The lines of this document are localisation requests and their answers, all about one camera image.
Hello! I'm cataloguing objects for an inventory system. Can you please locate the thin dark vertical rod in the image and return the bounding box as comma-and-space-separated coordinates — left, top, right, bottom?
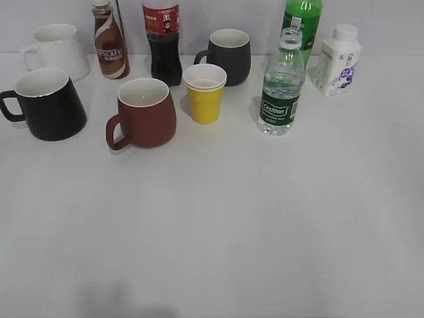
115, 0, 126, 42

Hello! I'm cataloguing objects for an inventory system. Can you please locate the cola bottle red label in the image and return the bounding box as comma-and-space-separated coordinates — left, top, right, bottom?
142, 1, 182, 87

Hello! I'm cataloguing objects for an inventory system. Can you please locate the black ceramic mug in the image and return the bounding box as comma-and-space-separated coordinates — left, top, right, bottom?
1, 68, 87, 141

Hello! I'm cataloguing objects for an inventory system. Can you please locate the red ceramic mug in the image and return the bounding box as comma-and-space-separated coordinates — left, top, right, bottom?
105, 78, 177, 151

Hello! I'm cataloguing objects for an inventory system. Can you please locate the Nescafe coffee bottle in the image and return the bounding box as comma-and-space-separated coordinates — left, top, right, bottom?
91, 0, 130, 80

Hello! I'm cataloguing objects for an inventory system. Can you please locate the white ceramic mug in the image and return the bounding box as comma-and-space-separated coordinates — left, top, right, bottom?
21, 24, 91, 81

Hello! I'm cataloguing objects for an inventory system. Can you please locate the green soda bottle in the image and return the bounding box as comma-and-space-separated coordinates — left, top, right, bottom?
282, 0, 323, 66

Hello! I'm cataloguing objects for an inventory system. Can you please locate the clear water bottle green label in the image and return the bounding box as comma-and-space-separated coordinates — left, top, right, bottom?
258, 26, 305, 136

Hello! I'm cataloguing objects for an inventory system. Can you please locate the dark grey ceramic mug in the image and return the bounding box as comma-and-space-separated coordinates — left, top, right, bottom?
194, 28, 251, 87

